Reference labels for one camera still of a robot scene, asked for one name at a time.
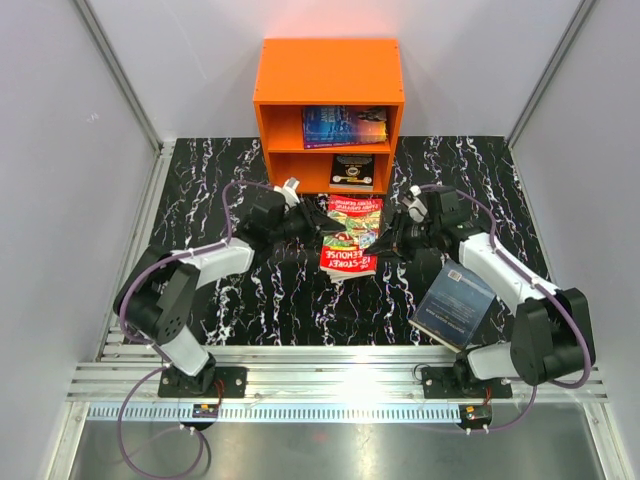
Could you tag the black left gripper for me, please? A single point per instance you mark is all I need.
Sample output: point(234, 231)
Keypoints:
point(317, 223)

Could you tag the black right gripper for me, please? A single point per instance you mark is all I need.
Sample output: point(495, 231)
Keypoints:
point(392, 242)

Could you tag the red Treehouse book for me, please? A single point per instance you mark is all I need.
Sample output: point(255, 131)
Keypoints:
point(342, 254)

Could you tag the black book with white text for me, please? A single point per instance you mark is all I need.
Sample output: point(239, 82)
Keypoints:
point(352, 171)

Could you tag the dark blue book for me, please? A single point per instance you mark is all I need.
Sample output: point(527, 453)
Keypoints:
point(453, 307)

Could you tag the purple paperback book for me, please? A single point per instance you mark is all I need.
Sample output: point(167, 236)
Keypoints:
point(384, 145)

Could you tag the Jane Eyre book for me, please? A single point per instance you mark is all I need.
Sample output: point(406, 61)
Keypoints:
point(325, 126)

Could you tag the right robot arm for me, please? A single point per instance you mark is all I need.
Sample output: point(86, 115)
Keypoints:
point(552, 339)

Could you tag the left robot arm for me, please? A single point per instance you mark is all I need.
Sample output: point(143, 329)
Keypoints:
point(154, 303)

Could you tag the orange wooden shelf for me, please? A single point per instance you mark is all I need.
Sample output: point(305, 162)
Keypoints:
point(294, 73)

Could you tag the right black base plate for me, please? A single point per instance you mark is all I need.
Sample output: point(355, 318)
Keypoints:
point(441, 383)

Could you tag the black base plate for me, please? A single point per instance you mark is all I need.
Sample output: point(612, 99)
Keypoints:
point(441, 383)
point(227, 381)

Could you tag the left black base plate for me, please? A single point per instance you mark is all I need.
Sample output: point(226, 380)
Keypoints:
point(227, 381)

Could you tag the slotted cable duct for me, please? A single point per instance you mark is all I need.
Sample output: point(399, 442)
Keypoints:
point(447, 413)

